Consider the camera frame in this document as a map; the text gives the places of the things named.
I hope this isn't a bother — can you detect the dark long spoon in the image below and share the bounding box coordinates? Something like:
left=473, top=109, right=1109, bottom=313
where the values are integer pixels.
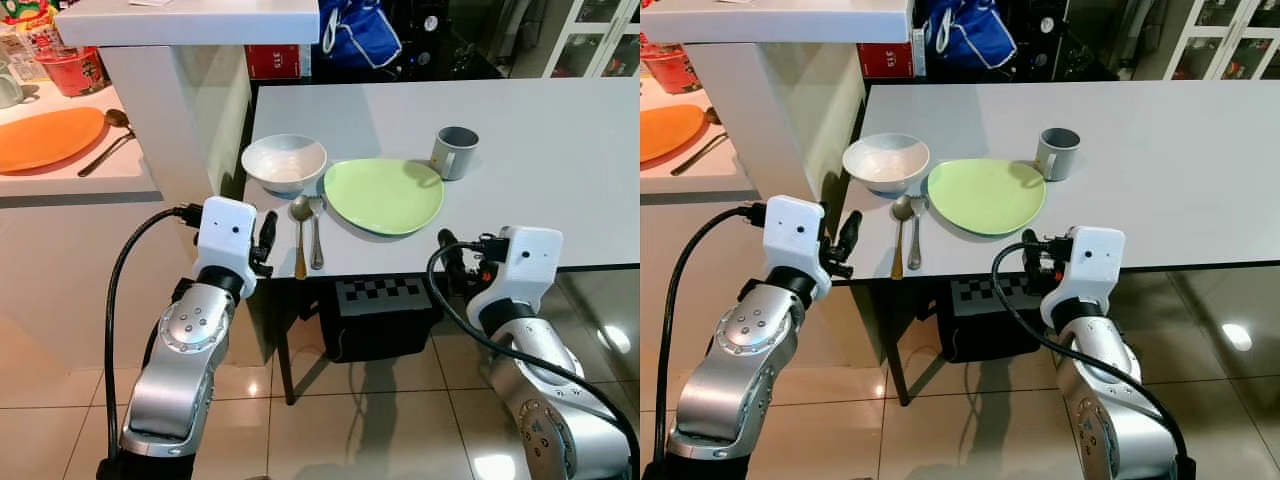
left=77, top=109, right=134, bottom=179
left=670, top=107, right=731, bottom=177

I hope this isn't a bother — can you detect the red cardboard box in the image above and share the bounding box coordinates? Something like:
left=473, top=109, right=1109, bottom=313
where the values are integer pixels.
left=245, top=44, right=301, bottom=81
left=857, top=42, right=916, bottom=79

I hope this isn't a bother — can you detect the blue bag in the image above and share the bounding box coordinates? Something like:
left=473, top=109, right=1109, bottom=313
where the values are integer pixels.
left=320, top=0, right=404, bottom=69
left=922, top=0, right=1019, bottom=71

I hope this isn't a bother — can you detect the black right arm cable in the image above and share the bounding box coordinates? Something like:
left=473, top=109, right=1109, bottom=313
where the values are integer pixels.
left=991, top=239, right=1193, bottom=463
left=426, top=241, right=641, bottom=456

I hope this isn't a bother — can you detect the grey mug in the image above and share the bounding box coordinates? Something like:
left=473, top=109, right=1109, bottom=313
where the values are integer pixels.
left=1034, top=127, right=1082, bottom=182
left=431, top=126, right=480, bottom=182

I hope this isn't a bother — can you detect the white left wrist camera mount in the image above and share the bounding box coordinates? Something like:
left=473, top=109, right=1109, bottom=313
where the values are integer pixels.
left=762, top=196, right=834, bottom=299
left=195, top=197, right=260, bottom=299

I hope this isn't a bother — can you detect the colourful snack package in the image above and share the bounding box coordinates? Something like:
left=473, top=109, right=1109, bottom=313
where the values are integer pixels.
left=0, top=0, right=58, bottom=53

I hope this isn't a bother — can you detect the black box with checker pattern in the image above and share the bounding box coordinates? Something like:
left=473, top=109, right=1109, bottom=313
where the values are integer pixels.
left=318, top=277, right=443, bottom=363
left=935, top=277, right=1053, bottom=363

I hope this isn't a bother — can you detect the white ceramic bowl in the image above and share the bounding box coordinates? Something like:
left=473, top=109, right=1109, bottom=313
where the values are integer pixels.
left=842, top=133, right=931, bottom=197
left=241, top=134, right=328, bottom=198

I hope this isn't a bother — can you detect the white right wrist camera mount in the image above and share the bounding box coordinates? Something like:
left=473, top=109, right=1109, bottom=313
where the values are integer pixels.
left=468, top=227, right=565, bottom=321
left=1040, top=227, right=1128, bottom=331

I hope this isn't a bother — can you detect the white bar counter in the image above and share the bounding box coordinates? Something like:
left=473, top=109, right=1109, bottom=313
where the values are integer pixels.
left=640, top=0, right=913, bottom=206
left=55, top=0, right=321, bottom=206

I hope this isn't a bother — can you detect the light green plate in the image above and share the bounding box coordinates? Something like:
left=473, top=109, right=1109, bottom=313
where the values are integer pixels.
left=323, top=158, right=445, bottom=238
left=926, top=158, right=1048, bottom=238

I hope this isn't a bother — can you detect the red printed bucket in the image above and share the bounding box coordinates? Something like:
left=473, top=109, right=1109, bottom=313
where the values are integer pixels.
left=35, top=45, right=109, bottom=98
left=640, top=40, right=698, bottom=95

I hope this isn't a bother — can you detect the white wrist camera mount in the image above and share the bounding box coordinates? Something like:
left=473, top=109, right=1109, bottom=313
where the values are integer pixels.
left=762, top=196, right=834, bottom=299
left=195, top=197, right=260, bottom=299
left=1040, top=227, right=1128, bottom=331
left=468, top=227, right=565, bottom=321

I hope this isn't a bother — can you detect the orange plate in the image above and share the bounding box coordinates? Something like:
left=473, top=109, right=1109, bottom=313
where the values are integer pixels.
left=640, top=103, right=708, bottom=164
left=0, top=107, right=106, bottom=174

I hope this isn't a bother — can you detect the black appliance with dial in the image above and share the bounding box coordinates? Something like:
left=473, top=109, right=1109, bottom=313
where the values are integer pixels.
left=1018, top=0, right=1113, bottom=81
left=400, top=0, right=506, bottom=79

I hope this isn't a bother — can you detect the white glass door cabinet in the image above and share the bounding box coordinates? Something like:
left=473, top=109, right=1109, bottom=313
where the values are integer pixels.
left=1163, top=0, right=1280, bottom=82
left=540, top=0, right=641, bottom=80

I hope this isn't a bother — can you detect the gold handled spoon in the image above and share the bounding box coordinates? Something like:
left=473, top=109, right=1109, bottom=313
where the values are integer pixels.
left=889, top=195, right=914, bottom=281
left=289, top=195, right=313, bottom=281

